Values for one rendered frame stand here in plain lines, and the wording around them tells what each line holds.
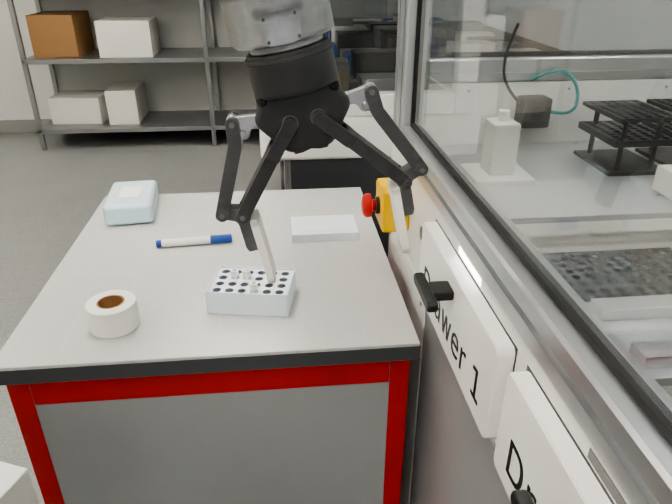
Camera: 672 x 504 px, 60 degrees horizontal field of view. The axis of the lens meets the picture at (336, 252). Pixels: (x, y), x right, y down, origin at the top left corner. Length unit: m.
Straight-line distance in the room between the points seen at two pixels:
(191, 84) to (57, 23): 1.01
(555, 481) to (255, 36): 0.40
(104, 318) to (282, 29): 0.53
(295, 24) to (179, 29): 4.32
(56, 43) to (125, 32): 0.48
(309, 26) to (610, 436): 0.36
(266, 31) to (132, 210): 0.80
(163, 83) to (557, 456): 4.59
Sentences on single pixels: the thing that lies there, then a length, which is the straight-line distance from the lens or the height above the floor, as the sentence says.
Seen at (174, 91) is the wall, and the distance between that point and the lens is 4.88.
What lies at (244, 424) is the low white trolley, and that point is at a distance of 0.91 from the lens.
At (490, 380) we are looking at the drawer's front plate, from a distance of 0.58.
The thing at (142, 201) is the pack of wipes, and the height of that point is 0.80.
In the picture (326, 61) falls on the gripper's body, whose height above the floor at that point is 1.17.
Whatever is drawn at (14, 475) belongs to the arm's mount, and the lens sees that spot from 0.63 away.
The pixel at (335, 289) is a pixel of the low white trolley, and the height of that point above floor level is 0.76.
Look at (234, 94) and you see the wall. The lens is 4.83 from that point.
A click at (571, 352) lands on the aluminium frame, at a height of 0.99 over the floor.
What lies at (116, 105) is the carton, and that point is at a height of 0.29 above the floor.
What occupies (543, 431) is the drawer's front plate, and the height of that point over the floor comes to 0.93.
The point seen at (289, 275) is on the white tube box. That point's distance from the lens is 0.92.
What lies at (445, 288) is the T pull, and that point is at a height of 0.91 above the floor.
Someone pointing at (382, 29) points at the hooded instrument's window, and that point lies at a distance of 1.40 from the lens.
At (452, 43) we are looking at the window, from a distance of 0.79.
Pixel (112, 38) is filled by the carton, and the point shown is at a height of 0.74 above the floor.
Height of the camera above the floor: 1.24
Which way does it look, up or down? 27 degrees down
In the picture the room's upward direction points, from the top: straight up
